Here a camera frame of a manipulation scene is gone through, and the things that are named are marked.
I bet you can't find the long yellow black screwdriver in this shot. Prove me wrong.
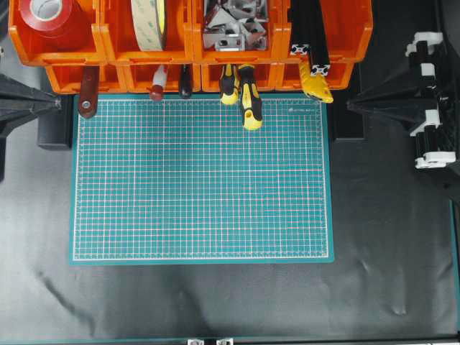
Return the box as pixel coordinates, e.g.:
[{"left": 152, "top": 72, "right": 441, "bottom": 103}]
[{"left": 238, "top": 64, "right": 262, "bottom": 131}]

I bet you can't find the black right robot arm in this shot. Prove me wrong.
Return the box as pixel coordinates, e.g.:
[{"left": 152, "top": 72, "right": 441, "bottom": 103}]
[{"left": 347, "top": 32, "right": 459, "bottom": 201}]

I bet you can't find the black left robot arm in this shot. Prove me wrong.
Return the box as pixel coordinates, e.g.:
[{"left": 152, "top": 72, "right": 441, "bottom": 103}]
[{"left": 1, "top": 73, "right": 64, "bottom": 182}]

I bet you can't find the short yellow black screwdriver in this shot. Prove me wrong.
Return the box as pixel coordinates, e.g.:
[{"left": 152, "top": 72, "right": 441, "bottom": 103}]
[{"left": 219, "top": 64, "right": 239, "bottom": 106}]

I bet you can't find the green grid cutting mat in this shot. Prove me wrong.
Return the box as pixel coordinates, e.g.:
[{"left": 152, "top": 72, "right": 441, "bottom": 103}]
[{"left": 69, "top": 93, "right": 334, "bottom": 265}]

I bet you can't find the lower orange bin centre right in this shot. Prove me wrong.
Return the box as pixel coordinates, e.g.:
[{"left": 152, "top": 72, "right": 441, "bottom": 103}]
[{"left": 201, "top": 63, "right": 281, "bottom": 93}]

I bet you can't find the yellow utility knife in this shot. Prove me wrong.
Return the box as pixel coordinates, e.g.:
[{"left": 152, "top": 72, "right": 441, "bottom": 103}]
[{"left": 299, "top": 60, "right": 334, "bottom": 104}]

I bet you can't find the lower orange bin centre left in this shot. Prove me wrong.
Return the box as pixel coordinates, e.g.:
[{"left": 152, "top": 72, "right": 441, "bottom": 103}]
[{"left": 121, "top": 64, "right": 201, "bottom": 93}]

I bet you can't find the upper orange bin centre right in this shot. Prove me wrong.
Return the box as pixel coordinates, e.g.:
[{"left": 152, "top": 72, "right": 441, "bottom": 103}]
[{"left": 192, "top": 1, "right": 289, "bottom": 65}]

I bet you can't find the pile of metal corner brackets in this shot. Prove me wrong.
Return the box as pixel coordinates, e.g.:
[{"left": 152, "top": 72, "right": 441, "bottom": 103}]
[{"left": 202, "top": 0, "right": 269, "bottom": 52}]

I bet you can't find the upper orange bin centre left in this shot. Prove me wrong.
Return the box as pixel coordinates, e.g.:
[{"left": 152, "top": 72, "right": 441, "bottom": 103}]
[{"left": 100, "top": 1, "right": 193, "bottom": 65}]

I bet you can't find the black aluminium extrusion bar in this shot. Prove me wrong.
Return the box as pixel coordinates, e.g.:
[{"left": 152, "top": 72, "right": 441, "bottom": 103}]
[
  {"left": 307, "top": 0, "right": 331, "bottom": 77},
  {"left": 288, "top": 1, "right": 311, "bottom": 55}
]

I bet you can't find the beige double-sided tape roll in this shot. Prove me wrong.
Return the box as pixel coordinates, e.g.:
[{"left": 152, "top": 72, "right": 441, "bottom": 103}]
[{"left": 131, "top": 0, "right": 167, "bottom": 52}]

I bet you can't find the upper orange bin far right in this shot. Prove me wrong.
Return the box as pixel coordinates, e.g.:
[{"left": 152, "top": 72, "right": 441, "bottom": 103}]
[{"left": 280, "top": 1, "right": 373, "bottom": 63}]

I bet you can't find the red tape roll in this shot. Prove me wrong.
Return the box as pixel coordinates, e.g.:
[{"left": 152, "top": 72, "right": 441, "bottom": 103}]
[{"left": 19, "top": 0, "right": 91, "bottom": 50}]

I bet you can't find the black round tool handle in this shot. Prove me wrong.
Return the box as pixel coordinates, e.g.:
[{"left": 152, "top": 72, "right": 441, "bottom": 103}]
[{"left": 178, "top": 65, "right": 193, "bottom": 99}]

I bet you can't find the white and maroon tool handle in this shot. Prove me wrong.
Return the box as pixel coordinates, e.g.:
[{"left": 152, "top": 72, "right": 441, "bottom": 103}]
[{"left": 149, "top": 65, "right": 167, "bottom": 101}]

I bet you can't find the brown wooden tool handle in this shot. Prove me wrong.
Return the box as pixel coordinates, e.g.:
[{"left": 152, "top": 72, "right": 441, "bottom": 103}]
[{"left": 78, "top": 66, "right": 99, "bottom": 119}]

